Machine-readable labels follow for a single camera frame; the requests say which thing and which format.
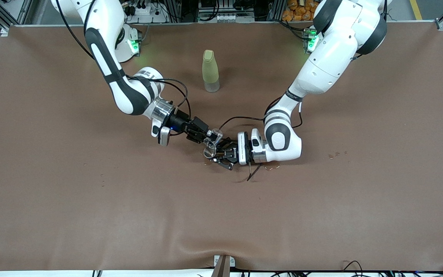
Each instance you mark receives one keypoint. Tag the white power strip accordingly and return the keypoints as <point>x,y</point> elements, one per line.
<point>146,11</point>

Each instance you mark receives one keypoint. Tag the metal table clamp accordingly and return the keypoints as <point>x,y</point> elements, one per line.
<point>221,267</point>

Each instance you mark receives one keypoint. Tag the dark equipment rack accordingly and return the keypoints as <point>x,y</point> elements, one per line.
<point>225,7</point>

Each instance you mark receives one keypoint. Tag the spilled liquid puddle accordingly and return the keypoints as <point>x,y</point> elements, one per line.
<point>272,167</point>

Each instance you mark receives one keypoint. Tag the orange snack bags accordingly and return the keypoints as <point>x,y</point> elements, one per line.
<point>298,9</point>

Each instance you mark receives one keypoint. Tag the green capped clear bottle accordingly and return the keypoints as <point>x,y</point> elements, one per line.
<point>210,71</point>

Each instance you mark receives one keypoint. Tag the clear glass beaker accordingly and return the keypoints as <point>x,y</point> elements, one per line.
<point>217,135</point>

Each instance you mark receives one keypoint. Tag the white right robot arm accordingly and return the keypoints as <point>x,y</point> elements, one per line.
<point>106,57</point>

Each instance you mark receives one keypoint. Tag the brown table mat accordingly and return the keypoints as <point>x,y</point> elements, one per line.
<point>90,211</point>

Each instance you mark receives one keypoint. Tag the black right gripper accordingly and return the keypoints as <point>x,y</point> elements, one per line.
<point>183,124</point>

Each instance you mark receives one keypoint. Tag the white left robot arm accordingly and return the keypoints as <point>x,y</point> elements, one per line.
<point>333,57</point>

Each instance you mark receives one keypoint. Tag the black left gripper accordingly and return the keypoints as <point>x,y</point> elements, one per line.
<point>232,151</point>

